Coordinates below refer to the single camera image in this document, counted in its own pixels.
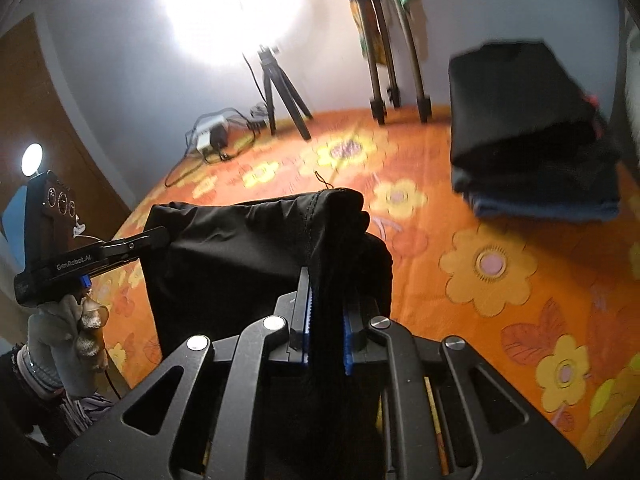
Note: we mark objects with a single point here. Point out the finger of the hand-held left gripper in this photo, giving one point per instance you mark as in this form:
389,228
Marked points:
145,239

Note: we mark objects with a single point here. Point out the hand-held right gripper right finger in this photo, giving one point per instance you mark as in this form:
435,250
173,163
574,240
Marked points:
348,342

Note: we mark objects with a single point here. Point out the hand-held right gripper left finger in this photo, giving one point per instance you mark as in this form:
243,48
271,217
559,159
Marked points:
307,332

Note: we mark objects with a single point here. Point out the black pants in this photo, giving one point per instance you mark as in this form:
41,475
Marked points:
225,250

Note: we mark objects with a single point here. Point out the person's left hand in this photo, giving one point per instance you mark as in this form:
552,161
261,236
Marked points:
55,340

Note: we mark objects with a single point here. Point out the wooden door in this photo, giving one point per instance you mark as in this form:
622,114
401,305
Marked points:
75,135

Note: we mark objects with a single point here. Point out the orange floral bedsheet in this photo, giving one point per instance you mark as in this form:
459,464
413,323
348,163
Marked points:
450,310

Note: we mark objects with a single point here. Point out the white power adapter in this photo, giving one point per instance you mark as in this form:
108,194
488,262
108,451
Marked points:
206,140

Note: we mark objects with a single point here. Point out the black power adapter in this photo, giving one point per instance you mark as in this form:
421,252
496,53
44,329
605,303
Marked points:
220,137

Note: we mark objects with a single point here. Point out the black tripod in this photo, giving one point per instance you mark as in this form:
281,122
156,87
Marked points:
272,90

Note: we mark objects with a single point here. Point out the stack of folded dark clothes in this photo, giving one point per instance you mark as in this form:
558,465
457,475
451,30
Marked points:
525,125

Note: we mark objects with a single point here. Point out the metal folding stand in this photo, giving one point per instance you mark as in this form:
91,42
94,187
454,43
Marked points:
377,60

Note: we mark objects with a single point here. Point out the colourful patterned cloth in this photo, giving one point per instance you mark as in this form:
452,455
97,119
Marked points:
364,35

